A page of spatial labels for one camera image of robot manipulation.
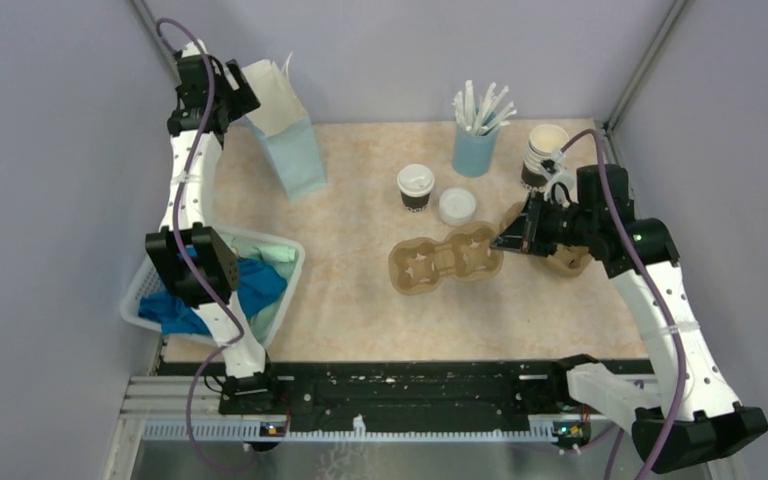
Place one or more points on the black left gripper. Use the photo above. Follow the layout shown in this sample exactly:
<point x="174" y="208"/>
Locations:
<point x="241" y="95"/>

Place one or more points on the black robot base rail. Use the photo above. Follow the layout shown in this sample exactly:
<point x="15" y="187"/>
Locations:
<point x="420" y="397"/>

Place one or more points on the mint green cloth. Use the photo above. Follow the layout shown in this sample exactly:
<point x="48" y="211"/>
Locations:
<point x="267" y="272"/>

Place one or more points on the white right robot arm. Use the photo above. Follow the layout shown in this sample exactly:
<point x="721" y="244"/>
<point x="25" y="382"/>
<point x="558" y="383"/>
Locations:
<point x="694" y="416"/>

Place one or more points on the white coffee cup lid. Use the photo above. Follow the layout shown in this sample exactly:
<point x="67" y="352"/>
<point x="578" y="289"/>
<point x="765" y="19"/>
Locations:
<point x="416" y="180"/>

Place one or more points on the blue cloth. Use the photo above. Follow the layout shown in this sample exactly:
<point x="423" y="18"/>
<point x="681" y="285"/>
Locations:
<point x="171" y="314"/>

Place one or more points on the stack of white cup lids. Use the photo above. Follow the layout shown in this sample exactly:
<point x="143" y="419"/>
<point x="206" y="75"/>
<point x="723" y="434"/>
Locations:
<point x="456" y="206"/>

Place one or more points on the black paper coffee cup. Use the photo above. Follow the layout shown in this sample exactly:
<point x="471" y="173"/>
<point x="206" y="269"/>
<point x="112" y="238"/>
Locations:
<point x="416" y="200"/>

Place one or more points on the white wrapped straws bundle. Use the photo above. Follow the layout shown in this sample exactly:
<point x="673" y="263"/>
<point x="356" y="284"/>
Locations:
<point x="482" y="115"/>

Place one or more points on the blue cylindrical straw holder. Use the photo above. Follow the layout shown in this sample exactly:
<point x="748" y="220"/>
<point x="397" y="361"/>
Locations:
<point x="473" y="154"/>

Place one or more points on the brown cardboard cup carrier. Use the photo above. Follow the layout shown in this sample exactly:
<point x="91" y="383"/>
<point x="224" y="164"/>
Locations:
<point x="569" y="262"/>

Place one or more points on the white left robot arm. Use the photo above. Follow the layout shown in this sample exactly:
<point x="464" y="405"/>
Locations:
<point x="194" y="263"/>

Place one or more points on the single brown cup carrier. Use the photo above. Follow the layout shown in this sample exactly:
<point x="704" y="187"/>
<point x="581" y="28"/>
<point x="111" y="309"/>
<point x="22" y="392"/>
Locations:
<point x="420" y="265"/>

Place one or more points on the stack of paper cups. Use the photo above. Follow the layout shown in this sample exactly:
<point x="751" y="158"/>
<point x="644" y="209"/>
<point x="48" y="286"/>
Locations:
<point x="543" y="141"/>

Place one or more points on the white plastic basket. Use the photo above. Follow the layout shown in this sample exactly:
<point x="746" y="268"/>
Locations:
<point x="147" y="281"/>

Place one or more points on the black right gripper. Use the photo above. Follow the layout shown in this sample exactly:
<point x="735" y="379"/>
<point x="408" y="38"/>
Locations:
<point x="518" y="234"/>

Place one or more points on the light blue paper bag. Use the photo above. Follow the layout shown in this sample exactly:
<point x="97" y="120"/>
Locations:
<point x="284" y="130"/>

